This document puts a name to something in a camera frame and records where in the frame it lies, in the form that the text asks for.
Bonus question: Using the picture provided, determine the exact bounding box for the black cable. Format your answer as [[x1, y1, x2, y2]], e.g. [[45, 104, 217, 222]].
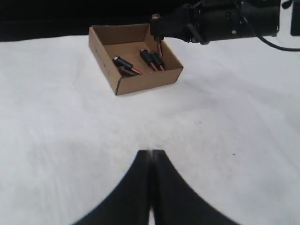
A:
[[233, 0, 300, 51]]

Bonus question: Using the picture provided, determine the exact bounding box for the brown cardboard box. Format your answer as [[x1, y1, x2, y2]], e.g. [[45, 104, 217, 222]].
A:
[[88, 22, 184, 96]]

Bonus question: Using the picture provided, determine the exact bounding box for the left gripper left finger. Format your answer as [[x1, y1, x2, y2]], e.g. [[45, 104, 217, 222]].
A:
[[72, 149, 153, 225]]

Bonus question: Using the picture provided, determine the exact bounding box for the black sleeve with red bolt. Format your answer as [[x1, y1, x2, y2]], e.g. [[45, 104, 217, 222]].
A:
[[151, 13, 165, 57], [119, 66, 138, 77], [139, 48, 160, 71], [112, 55, 143, 75], [150, 52, 166, 71]]

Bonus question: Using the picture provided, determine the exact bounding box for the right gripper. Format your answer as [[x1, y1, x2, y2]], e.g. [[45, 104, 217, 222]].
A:
[[150, 0, 281, 45]]

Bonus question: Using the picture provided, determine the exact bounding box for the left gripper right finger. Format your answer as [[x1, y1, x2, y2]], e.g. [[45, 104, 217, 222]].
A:
[[151, 149, 235, 225]]

